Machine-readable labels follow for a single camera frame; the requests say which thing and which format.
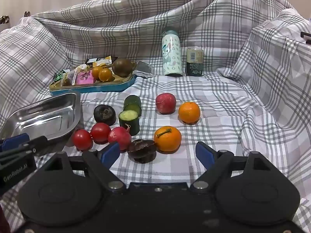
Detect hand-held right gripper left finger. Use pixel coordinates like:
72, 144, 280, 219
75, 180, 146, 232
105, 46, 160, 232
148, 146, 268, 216
50, 142, 126, 191

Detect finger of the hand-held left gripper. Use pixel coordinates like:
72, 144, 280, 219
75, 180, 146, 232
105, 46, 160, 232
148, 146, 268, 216
0, 133, 30, 152
0, 136, 48, 168

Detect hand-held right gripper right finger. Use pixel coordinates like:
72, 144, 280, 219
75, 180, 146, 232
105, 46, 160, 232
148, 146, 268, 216
191, 141, 265, 191

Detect radish with white root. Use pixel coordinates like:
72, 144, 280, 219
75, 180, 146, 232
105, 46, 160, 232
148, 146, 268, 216
108, 124, 132, 151

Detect red tomato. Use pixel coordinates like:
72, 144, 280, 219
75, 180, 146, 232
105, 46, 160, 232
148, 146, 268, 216
90, 123, 112, 143
72, 129, 93, 150

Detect stainless steel tray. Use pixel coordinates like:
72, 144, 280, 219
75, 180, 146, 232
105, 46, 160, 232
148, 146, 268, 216
0, 92, 82, 148

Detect cucumber piece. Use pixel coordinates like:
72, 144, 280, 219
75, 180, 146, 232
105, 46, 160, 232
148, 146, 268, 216
119, 110, 140, 136
123, 95, 142, 117

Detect tangerine with green stem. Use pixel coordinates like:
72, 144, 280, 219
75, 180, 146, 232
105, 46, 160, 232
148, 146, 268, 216
154, 126, 182, 152

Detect round dark water chestnut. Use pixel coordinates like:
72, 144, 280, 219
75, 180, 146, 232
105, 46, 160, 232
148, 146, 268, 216
93, 104, 116, 126

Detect orange tangerine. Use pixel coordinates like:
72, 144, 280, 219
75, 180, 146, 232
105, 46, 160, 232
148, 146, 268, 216
178, 101, 201, 124

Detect red radish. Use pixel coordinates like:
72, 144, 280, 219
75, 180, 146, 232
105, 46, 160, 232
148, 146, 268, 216
155, 93, 176, 114

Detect grey checked cloth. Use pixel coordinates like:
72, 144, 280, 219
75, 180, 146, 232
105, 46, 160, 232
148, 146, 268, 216
0, 0, 311, 231

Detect blue and gold tin tray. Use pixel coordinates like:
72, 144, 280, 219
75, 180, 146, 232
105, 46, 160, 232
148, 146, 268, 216
49, 62, 136, 97

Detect clear brown snack packet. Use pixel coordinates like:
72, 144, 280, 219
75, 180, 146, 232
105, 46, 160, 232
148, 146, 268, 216
62, 69, 79, 86

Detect pink snack packet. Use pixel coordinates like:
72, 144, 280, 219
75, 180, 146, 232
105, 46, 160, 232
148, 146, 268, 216
76, 72, 95, 85

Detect brown round fruit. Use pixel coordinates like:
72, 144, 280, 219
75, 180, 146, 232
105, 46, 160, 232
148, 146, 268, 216
112, 58, 134, 78

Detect silver foil packet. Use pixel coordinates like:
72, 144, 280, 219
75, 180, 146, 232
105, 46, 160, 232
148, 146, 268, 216
132, 61, 152, 78

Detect dark green drink can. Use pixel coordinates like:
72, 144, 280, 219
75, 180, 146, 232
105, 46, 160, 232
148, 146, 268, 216
186, 48, 204, 76

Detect cartoon print thermos bottle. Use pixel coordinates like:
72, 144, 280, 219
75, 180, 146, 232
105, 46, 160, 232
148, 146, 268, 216
162, 30, 183, 77

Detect black object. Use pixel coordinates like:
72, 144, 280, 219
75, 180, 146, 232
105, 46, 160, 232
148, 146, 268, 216
300, 31, 311, 45

